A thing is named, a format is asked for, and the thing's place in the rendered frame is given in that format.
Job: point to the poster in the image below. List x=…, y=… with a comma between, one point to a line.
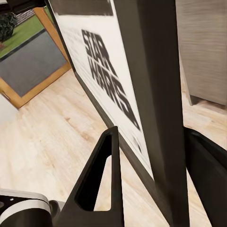
x=124, y=54

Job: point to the door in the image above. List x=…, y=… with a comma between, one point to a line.
x=31, y=55

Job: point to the dishwasher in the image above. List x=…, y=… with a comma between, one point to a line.
x=202, y=41

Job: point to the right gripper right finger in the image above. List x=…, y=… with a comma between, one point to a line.
x=206, y=163

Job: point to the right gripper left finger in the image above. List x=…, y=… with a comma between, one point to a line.
x=78, y=211

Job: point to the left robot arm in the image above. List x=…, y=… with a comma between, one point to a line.
x=19, y=6

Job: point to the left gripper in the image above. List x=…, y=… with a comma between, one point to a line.
x=20, y=6

